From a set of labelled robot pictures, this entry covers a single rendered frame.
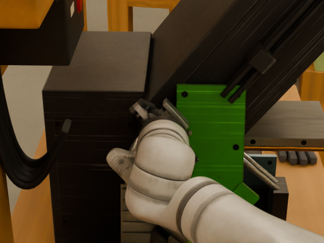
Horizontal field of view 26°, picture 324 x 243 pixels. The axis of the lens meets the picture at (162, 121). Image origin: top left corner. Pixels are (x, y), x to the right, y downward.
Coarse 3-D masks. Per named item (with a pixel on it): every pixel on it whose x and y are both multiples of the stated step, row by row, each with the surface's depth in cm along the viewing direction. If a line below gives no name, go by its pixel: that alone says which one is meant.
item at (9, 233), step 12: (84, 0) 192; (84, 12) 193; (84, 24) 193; (0, 168) 105; (0, 180) 105; (0, 192) 105; (0, 204) 105; (0, 216) 105; (0, 228) 105; (12, 228) 113; (0, 240) 105; (12, 240) 113
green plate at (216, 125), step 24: (192, 96) 116; (216, 96) 116; (240, 96) 116; (192, 120) 117; (216, 120) 117; (240, 120) 117; (192, 144) 118; (216, 144) 118; (240, 144) 117; (216, 168) 118; (240, 168) 118
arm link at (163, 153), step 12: (156, 132) 93; (168, 132) 93; (144, 144) 82; (156, 144) 81; (168, 144) 81; (180, 144) 82; (144, 156) 81; (156, 156) 80; (168, 156) 80; (180, 156) 80; (192, 156) 82; (144, 168) 81; (156, 168) 80; (168, 168) 80; (180, 168) 80; (192, 168) 82; (180, 180) 81
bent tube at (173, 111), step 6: (168, 102) 115; (168, 108) 112; (174, 108) 116; (168, 114) 113; (174, 114) 113; (180, 114) 116; (180, 120) 113; (186, 120) 115; (186, 126) 113; (132, 144) 116; (132, 150) 115; (126, 186) 117; (162, 228) 118; (174, 234) 118; (180, 234) 117; (180, 240) 118; (186, 240) 118
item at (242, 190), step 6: (240, 186) 119; (246, 186) 119; (234, 192) 119; (240, 192) 119; (246, 192) 119; (252, 192) 119; (246, 198) 119; (252, 198) 119; (258, 198) 119; (252, 204) 119
